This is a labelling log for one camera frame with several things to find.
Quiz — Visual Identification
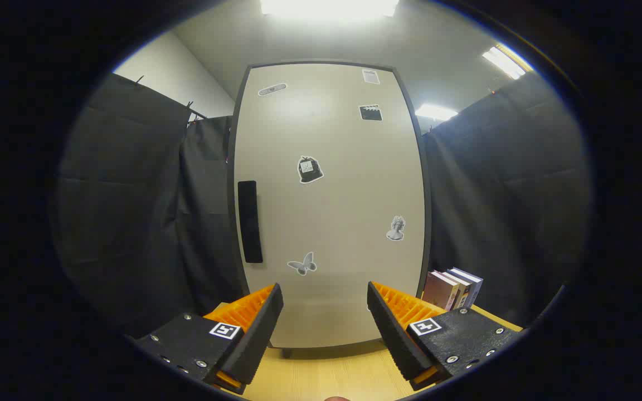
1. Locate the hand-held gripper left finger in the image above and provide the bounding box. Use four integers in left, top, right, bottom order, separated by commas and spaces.
132, 283, 284, 396

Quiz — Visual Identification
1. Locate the black backdrop cloth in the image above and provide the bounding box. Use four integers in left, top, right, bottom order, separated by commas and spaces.
53, 71, 592, 338

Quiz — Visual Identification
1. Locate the large ceiling light panel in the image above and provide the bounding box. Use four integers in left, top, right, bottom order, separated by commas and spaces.
260, 0, 400, 17

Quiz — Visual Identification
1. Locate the grey cabinet door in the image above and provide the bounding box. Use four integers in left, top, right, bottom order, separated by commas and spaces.
235, 63, 426, 349

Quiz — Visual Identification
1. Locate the white spine book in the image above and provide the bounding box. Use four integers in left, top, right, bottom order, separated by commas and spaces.
442, 270, 472, 310

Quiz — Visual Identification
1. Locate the black door handle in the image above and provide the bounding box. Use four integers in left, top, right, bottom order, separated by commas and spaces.
237, 180, 264, 263

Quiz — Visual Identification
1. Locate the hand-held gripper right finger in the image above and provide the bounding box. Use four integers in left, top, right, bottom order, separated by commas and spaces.
367, 281, 524, 392

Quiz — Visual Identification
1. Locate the grey cabinet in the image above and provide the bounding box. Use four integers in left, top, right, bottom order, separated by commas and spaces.
226, 59, 434, 358

